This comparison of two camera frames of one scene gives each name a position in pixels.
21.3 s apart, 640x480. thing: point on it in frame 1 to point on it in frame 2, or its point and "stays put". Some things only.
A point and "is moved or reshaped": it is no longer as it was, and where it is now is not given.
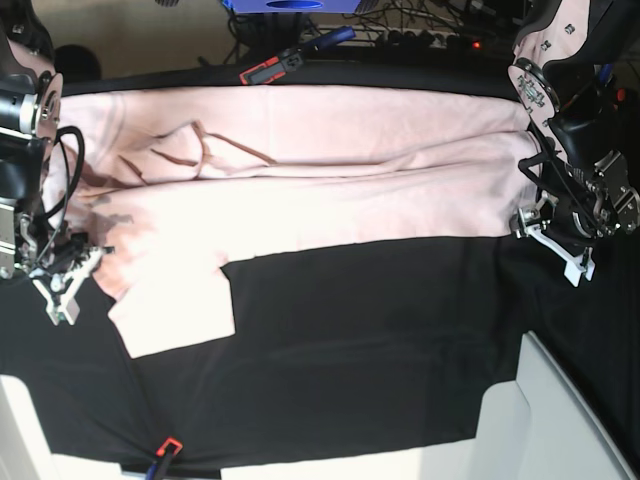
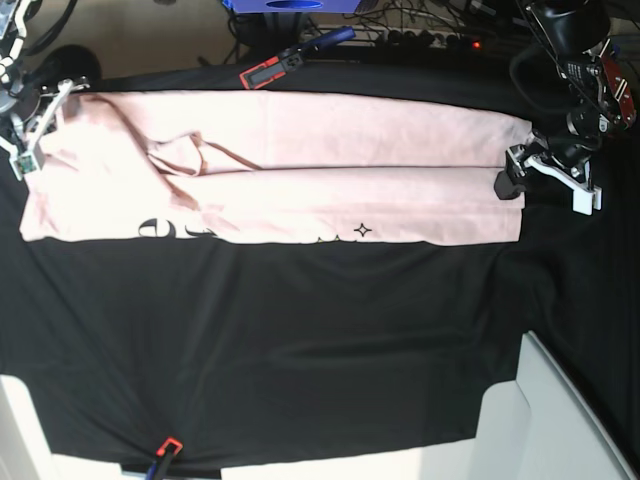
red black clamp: [274, 68] stays put
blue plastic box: [292, 6] stays put
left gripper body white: [58, 288] to [26, 162]
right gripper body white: [575, 265] to [587, 197]
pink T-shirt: [177, 184] is moved or reshaped
